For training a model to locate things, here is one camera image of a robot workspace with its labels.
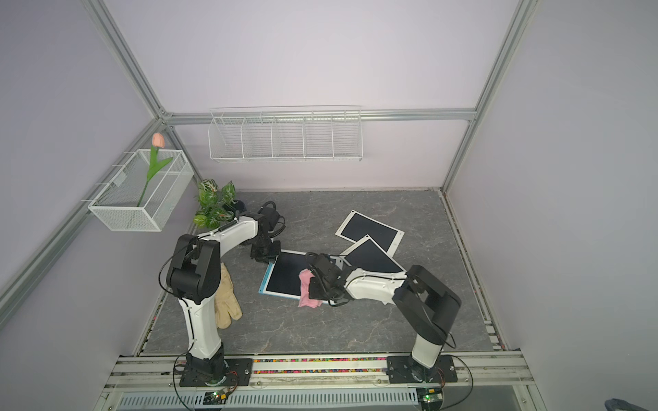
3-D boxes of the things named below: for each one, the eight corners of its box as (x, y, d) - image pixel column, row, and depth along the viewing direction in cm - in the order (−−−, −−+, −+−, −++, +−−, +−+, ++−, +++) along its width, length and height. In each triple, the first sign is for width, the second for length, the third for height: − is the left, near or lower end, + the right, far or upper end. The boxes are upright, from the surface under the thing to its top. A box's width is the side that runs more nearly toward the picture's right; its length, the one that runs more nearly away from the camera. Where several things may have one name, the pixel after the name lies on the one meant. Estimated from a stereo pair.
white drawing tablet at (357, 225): (336, 234, 109) (336, 231, 107) (352, 212, 116) (352, 209, 115) (390, 260, 101) (391, 257, 99) (403, 234, 109) (404, 231, 107)
